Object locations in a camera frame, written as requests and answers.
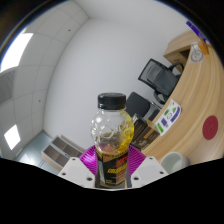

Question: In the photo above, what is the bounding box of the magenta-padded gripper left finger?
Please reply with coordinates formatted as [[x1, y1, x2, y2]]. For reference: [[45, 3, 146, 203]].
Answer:
[[57, 145, 98, 188]]

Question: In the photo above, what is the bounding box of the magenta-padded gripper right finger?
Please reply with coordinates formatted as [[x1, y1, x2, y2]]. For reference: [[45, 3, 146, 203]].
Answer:
[[127, 145, 169, 189]]

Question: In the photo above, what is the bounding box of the clear drink bottle black cap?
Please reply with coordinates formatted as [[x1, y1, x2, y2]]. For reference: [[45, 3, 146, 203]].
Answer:
[[90, 92, 136, 190]]

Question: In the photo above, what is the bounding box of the wooden shelf unit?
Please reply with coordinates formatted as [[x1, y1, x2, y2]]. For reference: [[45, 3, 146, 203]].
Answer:
[[40, 134, 86, 173]]

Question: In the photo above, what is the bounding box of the tan brown box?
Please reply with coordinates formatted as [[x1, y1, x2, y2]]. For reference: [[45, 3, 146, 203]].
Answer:
[[138, 123, 161, 151]]

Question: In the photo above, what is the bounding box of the white mug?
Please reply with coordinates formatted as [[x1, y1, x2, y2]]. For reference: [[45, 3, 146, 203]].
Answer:
[[161, 151, 191, 175]]

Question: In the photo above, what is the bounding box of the flat dark brown box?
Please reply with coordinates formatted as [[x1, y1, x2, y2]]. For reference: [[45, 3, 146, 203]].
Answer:
[[131, 113, 149, 145]]

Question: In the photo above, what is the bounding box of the white printed leaflet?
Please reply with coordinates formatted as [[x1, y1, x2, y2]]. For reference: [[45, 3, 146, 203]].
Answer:
[[155, 98, 183, 137]]

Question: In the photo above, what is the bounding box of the black visitor chair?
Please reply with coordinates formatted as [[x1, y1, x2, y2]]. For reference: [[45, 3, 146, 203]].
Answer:
[[125, 91, 162, 122]]

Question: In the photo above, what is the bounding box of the flat round red coaster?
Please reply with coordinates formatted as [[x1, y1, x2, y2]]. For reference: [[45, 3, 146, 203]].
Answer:
[[202, 114, 220, 141]]

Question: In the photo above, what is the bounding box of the grey mesh office chair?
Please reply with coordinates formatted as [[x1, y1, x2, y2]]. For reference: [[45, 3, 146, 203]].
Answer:
[[137, 58, 185, 105]]

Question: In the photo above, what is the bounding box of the round glass dish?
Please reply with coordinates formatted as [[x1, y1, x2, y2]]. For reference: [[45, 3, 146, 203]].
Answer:
[[190, 48, 205, 64]]

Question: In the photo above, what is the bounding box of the wooden side cabinet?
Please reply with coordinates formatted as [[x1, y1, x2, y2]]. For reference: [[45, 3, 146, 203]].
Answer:
[[162, 29, 205, 74]]

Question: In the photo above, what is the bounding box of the orange box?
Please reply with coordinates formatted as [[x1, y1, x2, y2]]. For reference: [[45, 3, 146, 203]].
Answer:
[[198, 40, 210, 56]]

